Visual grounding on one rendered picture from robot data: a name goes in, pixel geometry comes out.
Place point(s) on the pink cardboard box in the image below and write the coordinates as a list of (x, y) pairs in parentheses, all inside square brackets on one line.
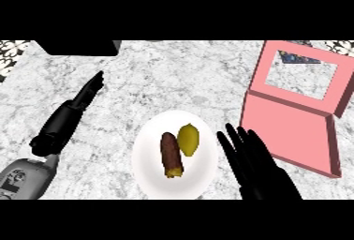
[(295, 125)]

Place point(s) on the yellow lemon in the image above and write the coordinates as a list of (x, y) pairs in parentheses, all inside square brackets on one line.
[(187, 139)]

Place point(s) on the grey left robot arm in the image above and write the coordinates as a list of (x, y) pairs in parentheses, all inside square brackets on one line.
[(22, 179)]

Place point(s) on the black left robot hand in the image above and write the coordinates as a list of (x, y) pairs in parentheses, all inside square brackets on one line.
[(63, 120)]

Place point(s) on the white oval plate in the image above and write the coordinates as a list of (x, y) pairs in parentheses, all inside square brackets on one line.
[(174, 154)]

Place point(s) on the black appliance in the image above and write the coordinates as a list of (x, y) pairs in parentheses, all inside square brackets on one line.
[(78, 47)]

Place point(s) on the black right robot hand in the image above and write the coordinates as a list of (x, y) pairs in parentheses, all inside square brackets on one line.
[(258, 165)]

